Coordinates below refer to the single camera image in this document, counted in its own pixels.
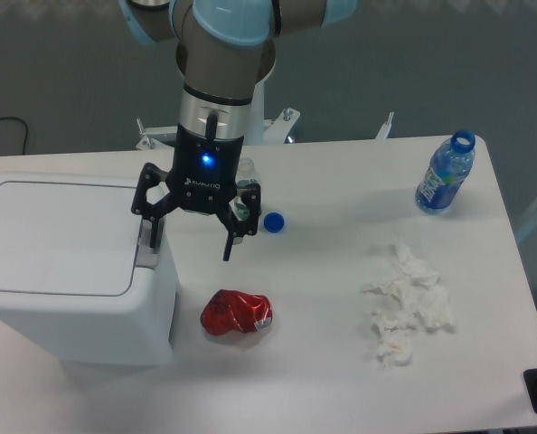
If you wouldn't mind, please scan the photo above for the blue bottle cap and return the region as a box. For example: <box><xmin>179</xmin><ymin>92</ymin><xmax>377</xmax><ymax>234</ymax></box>
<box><xmin>263</xmin><ymin>212</ymin><xmax>285</xmax><ymax>233</ymax></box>

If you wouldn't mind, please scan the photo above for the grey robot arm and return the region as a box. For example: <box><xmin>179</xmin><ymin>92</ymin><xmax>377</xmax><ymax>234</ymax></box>
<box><xmin>119</xmin><ymin>1</ymin><xmax>357</xmax><ymax>260</ymax></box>

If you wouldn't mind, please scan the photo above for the white trash can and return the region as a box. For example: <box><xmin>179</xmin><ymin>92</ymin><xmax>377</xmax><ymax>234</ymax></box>
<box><xmin>0</xmin><ymin>172</ymin><xmax>179</xmax><ymax>366</ymax></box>

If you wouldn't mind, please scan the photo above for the crushed red can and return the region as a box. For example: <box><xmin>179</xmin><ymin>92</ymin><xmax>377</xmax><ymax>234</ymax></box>
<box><xmin>200</xmin><ymin>289</ymin><xmax>273</xmax><ymax>336</ymax></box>

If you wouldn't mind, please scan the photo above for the blue labelled plastic bottle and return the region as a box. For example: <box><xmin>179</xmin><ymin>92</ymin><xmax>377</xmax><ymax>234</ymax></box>
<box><xmin>415</xmin><ymin>129</ymin><xmax>476</xmax><ymax>215</ymax></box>

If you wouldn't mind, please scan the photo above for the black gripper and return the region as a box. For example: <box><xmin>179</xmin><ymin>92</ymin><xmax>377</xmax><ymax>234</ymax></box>
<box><xmin>130</xmin><ymin>124</ymin><xmax>263</xmax><ymax>262</ymax></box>

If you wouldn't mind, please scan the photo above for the clear empty plastic bottle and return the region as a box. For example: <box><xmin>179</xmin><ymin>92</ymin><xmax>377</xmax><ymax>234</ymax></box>
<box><xmin>232</xmin><ymin>157</ymin><xmax>261</xmax><ymax>222</ymax></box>

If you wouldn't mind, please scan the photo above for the black floor cable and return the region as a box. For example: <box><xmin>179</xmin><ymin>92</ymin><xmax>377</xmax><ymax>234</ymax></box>
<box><xmin>0</xmin><ymin>116</ymin><xmax>30</xmax><ymax>157</ymax></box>

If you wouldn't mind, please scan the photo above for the crumpled white tissue pile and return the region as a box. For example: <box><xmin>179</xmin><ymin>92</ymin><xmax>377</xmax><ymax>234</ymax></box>
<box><xmin>362</xmin><ymin>238</ymin><xmax>457</xmax><ymax>368</ymax></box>

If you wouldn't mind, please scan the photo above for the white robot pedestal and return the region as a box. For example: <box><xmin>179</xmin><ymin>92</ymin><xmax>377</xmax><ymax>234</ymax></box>
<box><xmin>135</xmin><ymin>44</ymin><xmax>396</xmax><ymax>150</ymax></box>

